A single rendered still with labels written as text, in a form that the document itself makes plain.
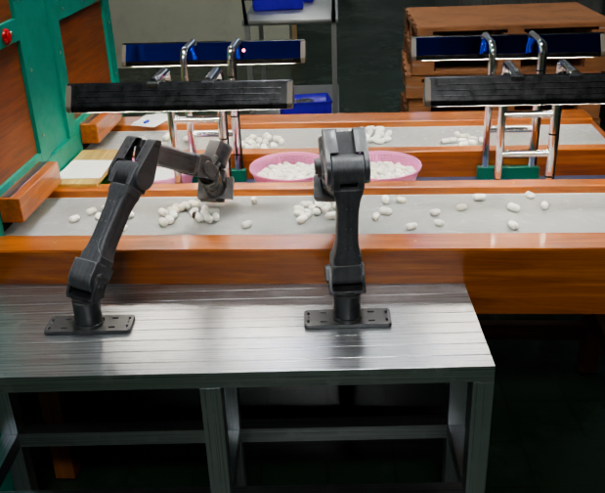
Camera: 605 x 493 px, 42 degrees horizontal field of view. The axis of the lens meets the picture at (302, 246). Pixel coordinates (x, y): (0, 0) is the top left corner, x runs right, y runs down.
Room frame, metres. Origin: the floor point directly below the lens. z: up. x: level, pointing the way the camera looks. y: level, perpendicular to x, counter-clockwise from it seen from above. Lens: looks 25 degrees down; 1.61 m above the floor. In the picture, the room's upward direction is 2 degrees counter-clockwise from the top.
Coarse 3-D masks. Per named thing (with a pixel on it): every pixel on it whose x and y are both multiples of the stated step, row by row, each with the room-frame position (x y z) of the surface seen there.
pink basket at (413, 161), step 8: (368, 152) 2.47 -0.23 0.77; (376, 152) 2.47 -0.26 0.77; (384, 152) 2.47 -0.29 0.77; (392, 152) 2.46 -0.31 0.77; (376, 160) 2.46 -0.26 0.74; (400, 160) 2.43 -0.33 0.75; (408, 160) 2.41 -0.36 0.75; (416, 160) 2.37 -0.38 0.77; (416, 168) 2.35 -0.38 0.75; (408, 176) 2.23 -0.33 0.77; (416, 176) 2.31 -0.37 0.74
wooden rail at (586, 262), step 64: (0, 256) 1.81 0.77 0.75; (64, 256) 1.80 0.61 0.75; (128, 256) 1.79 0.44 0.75; (192, 256) 1.77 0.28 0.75; (256, 256) 1.76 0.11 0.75; (320, 256) 1.75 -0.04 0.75; (384, 256) 1.74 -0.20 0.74; (448, 256) 1.72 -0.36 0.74; (512, 256) 1.71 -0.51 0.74; (576, 256) 1.70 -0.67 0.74
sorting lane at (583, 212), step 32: (32, 224) 2.04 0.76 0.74; (64, 224) 2.03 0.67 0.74; (96, 224) 2.02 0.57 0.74; (128, 224) 2.01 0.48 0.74; (192, 224) 1.99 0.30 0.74; (224, 224) 1.98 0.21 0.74; (256, 224) 1.98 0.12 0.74; (288, 224) 1.97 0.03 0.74; (320, 224) 1.96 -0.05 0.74; (384, 224) 1.94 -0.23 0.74; (448, 224) 1.93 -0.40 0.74; (480, 224) 1.92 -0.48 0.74; (544, 224) 1.90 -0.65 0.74; (576, 224) 1.89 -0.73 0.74
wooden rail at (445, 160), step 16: (592, 144) 2.47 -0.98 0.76; (272, 160) 2.51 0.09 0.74; (384, 160) 2.48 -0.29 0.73; (432, 160) 2.46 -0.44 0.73; (448, 160) 2.46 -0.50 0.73; (464, 160) 2.45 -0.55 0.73; (480, 160) 2.45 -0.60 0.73; (512, 160) 2.44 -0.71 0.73; (544, 160) 2.43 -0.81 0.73; (560, 160) 2.43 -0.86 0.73; (576, 160) 2.43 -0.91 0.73; (592, 160) 2.42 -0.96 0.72; (432, 176) 2.46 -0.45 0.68; (448, 176) 2.46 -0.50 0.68; (464, 176) 2.45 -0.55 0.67
